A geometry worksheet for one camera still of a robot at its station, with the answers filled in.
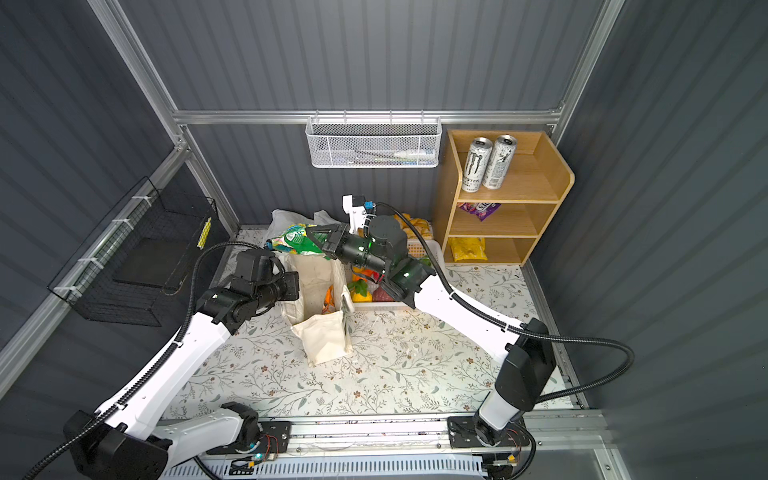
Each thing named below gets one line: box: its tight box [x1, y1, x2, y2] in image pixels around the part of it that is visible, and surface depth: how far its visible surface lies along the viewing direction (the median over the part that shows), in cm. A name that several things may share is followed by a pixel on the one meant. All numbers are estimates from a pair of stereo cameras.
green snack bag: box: [264, 224, 324, 254], surface depth 65 cm
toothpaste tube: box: [393, 148, 435, 161], surface depth 92 cm
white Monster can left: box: [462, 137, 494, 193], surface depth 79 cm
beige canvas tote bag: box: [282, 252, 354, 365], surface depth 79 cm
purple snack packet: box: [458, 202, 502, 222], surface depth 104 cm
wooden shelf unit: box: [434, 129, 575, 267], surface depth 96 cm
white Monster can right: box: [482, 134, 517, 190], surface depth 81 cm
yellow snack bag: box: [447, 237, 488, 262], surface depth 111 cm
